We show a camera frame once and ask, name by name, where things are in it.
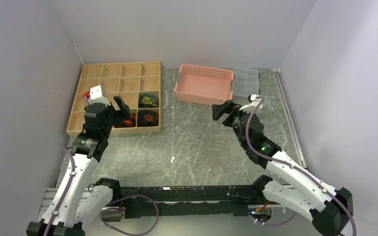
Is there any pink plastic basket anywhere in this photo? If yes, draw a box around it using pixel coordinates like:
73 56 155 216
174 64 234 105

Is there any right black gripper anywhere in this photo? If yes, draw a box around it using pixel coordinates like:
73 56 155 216
212 100 255 148

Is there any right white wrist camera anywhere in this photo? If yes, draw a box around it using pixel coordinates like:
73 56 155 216
239 94 264 113

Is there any orange navy striped tie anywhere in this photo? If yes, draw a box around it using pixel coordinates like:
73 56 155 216
114 113 136 128

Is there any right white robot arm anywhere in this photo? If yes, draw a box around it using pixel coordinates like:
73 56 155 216
212 100 356 236

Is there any blue yellow floral tie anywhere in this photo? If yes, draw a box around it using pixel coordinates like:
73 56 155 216
138 93 159 108

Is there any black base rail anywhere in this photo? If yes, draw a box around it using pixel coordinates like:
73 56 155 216
105 185 270 219

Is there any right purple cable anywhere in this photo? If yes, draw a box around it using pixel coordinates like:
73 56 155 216
245 95 357 236

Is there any dark rolled tie orange leaf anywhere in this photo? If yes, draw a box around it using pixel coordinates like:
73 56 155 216
136 110 159 127

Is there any wooden compartment tray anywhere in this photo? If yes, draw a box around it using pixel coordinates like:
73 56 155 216
66 61 161 137

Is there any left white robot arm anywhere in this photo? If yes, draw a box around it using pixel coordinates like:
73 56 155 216
26 95 132 236

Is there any aluminium frame rail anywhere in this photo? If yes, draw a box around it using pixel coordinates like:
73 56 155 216
271 68 308 169

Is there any clear plastic organizer box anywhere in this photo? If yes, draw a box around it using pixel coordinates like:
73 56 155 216
231 68 260 98

